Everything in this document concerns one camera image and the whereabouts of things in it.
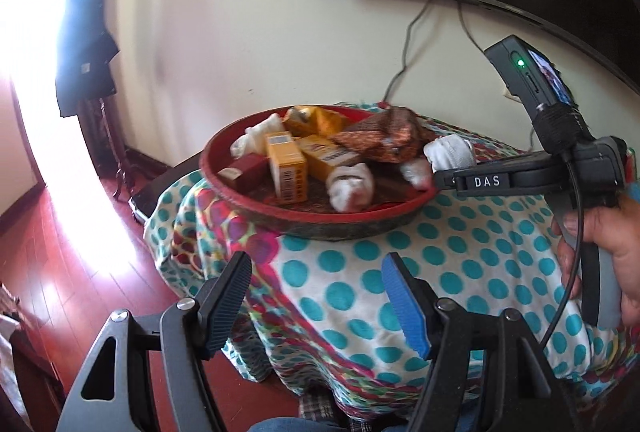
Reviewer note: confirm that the dark hanging coat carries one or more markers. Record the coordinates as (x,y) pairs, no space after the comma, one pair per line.
(85,42)

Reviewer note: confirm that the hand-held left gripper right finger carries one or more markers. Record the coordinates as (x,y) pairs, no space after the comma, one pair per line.
(407,307)

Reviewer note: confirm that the small white sock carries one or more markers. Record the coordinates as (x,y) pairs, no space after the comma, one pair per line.
(450,151)

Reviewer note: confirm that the clear bag of white stuff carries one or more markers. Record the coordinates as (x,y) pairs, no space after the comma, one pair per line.
(350,187)

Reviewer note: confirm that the plaid cloth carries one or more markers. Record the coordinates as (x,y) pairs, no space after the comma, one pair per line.
(322,407)

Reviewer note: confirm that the brown snack packet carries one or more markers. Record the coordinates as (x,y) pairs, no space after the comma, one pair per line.
(385,137)

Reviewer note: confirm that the large yellow barcode box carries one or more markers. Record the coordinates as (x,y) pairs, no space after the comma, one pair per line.
(287,170)

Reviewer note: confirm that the dark flat panel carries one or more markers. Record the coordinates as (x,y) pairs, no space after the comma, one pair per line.
(165,184)

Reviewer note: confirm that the polka dot blanket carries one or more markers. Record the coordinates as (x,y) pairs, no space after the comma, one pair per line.
(400,272)

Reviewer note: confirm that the round red tray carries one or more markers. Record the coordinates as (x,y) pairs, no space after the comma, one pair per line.
(310,219)

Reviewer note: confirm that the dark wooden coat rack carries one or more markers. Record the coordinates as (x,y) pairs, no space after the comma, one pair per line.
(112,142)

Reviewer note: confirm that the yellow snack packet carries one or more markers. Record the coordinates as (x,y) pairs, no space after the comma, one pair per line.
(320,118)

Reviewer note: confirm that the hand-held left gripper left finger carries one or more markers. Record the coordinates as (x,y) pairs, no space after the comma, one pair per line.
(227,307)

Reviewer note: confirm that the dark wooden furniture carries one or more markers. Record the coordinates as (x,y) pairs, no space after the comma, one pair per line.
(30,362)

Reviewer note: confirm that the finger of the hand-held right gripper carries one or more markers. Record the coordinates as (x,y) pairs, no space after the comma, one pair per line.
(535,160)
(525,186)

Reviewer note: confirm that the small yellow box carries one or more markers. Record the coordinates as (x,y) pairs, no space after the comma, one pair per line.
(327,155)

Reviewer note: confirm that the large white sock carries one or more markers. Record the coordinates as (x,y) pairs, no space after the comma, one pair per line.
(260,135)

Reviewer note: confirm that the dark red box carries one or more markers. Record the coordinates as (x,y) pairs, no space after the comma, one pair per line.
(247,173)

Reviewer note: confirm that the white power outlet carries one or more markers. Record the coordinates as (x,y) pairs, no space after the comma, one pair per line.
(510,93)

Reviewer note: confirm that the person's right hand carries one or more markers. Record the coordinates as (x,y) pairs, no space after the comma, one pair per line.
(615,242)

